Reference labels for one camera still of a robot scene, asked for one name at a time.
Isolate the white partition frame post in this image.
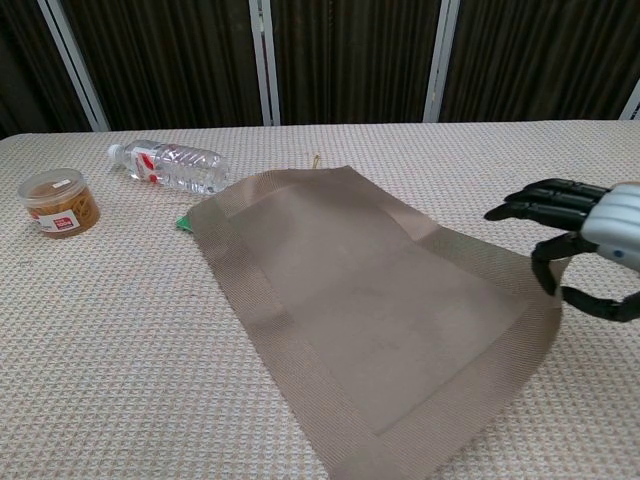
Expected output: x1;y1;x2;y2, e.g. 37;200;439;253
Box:
248;0;282;126
422;0;460;124
618;82;640;121
37;0;110;132

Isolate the clear jar of rubber bands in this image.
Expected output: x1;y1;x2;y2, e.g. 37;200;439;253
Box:
17;168;101;239

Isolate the beige woven tablecloth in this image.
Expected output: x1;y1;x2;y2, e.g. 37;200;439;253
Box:
0;118;640;480

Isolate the clear plastic water bottle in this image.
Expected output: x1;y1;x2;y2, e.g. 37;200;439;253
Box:
108;140;231;195

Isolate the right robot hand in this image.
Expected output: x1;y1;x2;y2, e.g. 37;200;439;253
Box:
483;178;640;324

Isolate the brown woven placemat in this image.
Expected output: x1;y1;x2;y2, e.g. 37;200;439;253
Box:
188;166;564;480

